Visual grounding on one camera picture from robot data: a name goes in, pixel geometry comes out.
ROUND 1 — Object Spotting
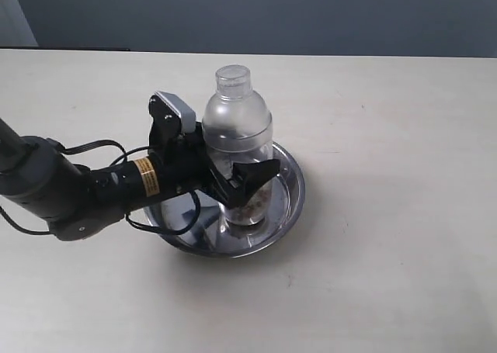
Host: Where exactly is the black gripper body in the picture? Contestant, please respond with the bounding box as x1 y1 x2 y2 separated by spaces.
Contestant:
146 93 222 204

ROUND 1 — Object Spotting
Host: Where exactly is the round stainless steel plate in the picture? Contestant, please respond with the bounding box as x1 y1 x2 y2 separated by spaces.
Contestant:
162 143 305 258

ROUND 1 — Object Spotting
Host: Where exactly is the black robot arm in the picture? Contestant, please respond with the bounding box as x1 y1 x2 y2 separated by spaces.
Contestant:
1 92 280 241

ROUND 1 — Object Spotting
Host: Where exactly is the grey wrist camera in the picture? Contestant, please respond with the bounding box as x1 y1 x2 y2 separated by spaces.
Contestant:
155 91 196 133

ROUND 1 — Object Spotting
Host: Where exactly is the clear plastic jar with beans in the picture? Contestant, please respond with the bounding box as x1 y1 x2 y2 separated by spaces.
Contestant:
201 64 279 228

